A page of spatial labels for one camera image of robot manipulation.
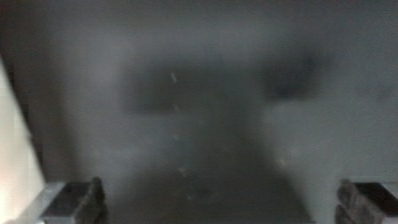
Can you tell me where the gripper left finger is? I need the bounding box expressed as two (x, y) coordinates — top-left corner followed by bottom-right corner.
(40, 178), (107, 224)

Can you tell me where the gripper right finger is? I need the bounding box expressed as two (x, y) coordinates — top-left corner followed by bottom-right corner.
(335, 180), (398, 224)

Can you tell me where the white front drawer box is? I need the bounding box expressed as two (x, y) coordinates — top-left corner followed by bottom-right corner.
(0, 58), (45, 224)

